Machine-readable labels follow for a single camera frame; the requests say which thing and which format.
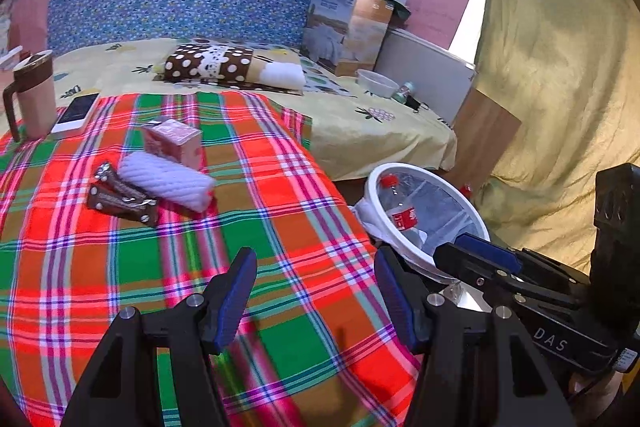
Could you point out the red cap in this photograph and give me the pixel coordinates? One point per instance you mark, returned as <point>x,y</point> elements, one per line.
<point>465,190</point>

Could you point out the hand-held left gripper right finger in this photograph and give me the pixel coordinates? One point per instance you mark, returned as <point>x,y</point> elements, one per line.
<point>395,297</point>

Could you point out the red and white carton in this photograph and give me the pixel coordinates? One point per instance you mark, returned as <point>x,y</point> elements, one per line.
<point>172,139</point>

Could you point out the clear plastic bowl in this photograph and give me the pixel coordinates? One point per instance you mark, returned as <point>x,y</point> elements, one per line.
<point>377,83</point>

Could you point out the small green bottle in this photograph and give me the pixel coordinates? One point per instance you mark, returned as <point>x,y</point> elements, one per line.
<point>402,92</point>

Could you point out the brown coffee sachet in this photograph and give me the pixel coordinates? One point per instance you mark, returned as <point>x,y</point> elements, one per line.
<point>120,206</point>
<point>117,182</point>

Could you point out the yellow printed bed sheet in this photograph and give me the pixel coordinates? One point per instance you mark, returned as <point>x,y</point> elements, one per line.
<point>340,127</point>

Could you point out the white fluffy cloth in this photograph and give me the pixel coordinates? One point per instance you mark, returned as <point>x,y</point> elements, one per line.
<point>282,74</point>

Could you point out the white cabinet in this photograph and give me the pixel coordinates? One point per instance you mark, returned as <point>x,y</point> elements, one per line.
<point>425,57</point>

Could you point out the white foam net sleeve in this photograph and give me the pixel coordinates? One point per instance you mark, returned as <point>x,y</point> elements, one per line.
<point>165,179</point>

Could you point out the brown polka dot pillow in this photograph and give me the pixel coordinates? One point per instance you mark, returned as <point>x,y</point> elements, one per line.
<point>190,64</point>

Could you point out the red green plaid blanket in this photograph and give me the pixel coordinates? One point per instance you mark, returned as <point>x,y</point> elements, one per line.
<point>150,247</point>

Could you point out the wooden board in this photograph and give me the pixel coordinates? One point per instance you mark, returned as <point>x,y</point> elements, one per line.
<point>485,132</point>

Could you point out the white smartphone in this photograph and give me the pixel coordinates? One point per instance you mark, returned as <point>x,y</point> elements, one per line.
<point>75,113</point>

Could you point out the printed quilt box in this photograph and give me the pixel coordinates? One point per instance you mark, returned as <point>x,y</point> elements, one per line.
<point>340,27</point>

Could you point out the floral cloth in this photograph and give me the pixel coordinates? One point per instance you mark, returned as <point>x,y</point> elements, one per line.
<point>10,12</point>

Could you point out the clear bottle with red label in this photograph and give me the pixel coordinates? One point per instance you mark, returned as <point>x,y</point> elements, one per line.
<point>405,217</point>

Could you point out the black clip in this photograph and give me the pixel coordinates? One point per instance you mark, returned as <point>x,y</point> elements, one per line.
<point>416,103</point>

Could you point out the white plastic object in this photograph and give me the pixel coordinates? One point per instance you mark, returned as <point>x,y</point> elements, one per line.
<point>10,58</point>

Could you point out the yellow curtain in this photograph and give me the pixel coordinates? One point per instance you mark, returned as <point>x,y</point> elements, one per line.
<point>550,32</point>

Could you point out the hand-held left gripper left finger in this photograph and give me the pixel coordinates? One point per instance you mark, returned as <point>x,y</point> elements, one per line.
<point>235,297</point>

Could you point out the white trash bin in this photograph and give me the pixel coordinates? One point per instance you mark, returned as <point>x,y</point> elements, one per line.
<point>372,192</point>

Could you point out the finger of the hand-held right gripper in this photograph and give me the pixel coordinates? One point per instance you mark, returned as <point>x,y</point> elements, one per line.
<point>465,264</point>
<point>487,252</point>

